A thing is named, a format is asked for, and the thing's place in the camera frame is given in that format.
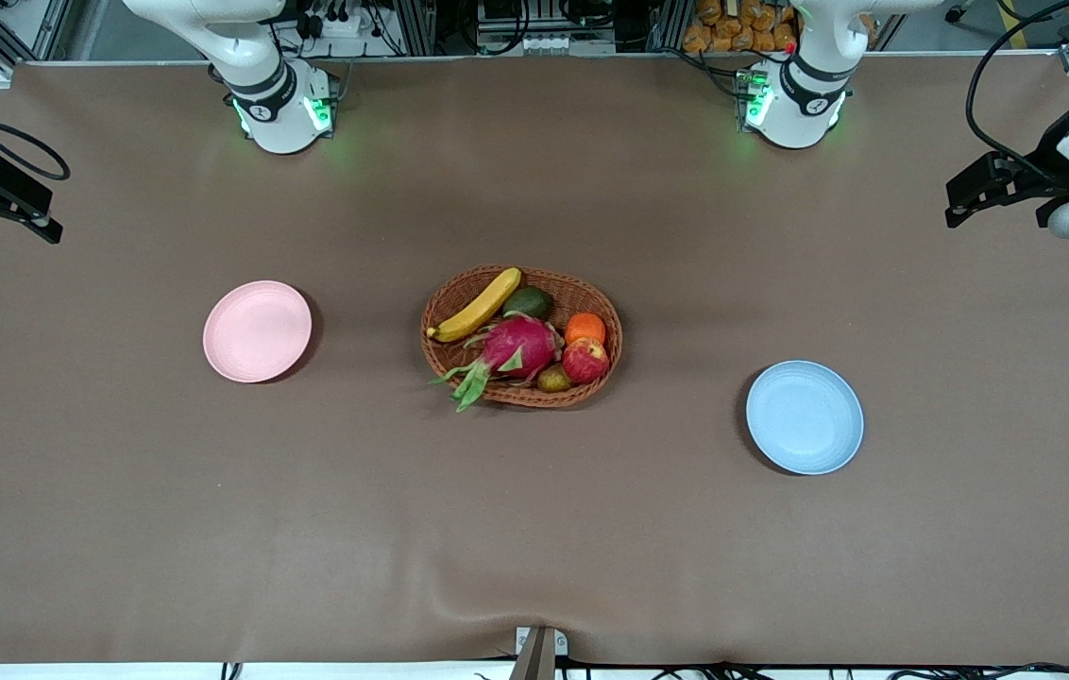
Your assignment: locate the red apple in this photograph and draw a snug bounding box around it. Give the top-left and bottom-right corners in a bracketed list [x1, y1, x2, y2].
[561, 337, 611, 384]

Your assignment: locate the yellow banana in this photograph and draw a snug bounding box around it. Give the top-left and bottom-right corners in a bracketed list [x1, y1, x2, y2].
[427, 267, 523, 343]

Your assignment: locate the pink plate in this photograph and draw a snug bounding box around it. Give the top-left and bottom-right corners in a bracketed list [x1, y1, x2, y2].
[203, 280, 314, 384]

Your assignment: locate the light blue plate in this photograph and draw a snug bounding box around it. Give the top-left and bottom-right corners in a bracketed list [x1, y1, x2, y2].
[746, 360, 865, 476]

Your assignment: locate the bag of orange buns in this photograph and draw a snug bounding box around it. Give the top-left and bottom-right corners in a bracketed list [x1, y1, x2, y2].
[683, 0, 798, 54]

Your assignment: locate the white power strip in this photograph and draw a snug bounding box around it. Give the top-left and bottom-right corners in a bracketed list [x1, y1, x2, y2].
[303, 8, 389, 39]

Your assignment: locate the brown wicker basket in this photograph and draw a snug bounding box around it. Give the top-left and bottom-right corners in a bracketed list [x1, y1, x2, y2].
[420, 264, 624, 409]

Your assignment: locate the orange fruit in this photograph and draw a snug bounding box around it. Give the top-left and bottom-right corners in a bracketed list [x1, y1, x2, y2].
[565, 312, 608, 347]

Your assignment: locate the green avocado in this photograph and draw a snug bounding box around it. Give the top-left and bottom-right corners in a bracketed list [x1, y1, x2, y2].
[502, 286, 554, 320]

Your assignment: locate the black electronics rack box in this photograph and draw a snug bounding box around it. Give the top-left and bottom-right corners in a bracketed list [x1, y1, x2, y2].
[476, 0, 618, 56]

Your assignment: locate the pink dragon fruit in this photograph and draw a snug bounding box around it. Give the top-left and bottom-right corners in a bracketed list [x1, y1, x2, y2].
[429, 312, 566, 413]

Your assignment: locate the brown table mat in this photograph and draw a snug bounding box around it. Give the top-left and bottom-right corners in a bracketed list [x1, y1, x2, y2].
[0, 52, 1069, 667]

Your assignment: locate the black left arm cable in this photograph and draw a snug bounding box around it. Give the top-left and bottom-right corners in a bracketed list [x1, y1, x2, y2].
[966, 0, 1069, 185]

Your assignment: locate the grey metal mount bracket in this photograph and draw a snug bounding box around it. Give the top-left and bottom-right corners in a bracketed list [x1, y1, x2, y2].
[508, 626, 568, 680]

